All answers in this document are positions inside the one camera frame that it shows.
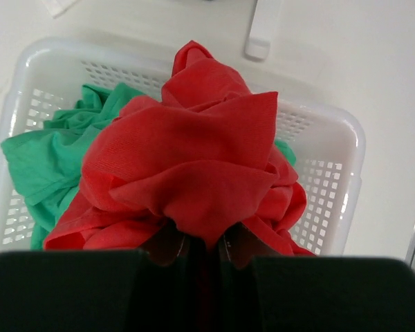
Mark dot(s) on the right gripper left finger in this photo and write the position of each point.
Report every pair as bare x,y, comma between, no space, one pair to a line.
166,245

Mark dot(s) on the red tank top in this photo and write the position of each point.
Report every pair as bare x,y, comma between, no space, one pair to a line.
202,158

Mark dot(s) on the green tank top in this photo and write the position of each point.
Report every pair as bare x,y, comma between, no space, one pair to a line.
45,165

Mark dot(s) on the white plastic basket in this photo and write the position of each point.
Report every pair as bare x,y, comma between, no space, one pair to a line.
329,143

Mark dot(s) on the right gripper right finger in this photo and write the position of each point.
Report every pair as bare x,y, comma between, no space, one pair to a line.
238,246

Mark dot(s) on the white clothes rack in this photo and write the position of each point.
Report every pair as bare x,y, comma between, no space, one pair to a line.
262,30

